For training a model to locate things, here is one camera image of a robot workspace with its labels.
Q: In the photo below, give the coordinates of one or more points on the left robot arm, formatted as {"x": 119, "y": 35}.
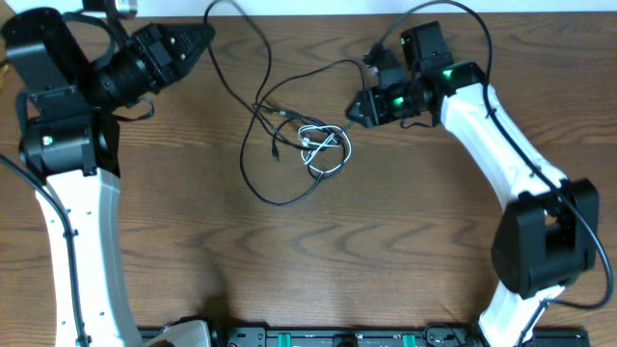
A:
{"x": 78, "y": 69}

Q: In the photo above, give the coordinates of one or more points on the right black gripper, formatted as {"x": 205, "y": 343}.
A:
{"x": 373, "y": 108}

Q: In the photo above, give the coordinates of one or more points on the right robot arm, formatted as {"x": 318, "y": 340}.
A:
{"x": 547, "y": 235}

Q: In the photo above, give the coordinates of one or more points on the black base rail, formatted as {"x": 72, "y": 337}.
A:
{"x": 361, "y": 337}

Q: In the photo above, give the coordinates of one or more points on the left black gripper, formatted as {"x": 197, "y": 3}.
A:
{"x": 157, "y": 44}

